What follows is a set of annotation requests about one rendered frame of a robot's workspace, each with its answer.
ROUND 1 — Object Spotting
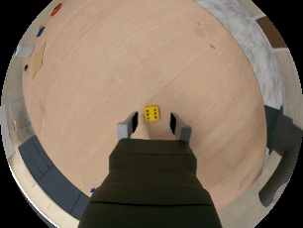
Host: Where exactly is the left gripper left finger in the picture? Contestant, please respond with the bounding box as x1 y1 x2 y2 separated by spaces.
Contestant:
116 111 139 142

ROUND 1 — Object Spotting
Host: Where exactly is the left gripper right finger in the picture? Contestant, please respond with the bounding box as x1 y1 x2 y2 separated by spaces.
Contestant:
170 113 192 145

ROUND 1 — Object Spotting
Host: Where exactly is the tan mat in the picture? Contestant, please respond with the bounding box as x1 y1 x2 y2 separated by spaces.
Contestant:
32 42 47 79

